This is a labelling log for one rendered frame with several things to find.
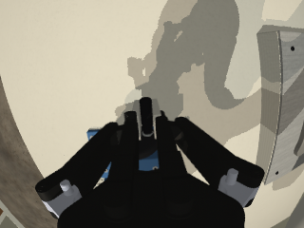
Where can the blue bench vise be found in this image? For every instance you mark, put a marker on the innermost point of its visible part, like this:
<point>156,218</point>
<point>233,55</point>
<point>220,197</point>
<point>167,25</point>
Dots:
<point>148,144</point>

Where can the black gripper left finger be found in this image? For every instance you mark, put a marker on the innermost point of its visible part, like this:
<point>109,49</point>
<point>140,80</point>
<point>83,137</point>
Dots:
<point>82,172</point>

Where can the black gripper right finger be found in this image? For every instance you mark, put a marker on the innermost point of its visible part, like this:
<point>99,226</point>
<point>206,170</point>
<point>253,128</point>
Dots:
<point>231,175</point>

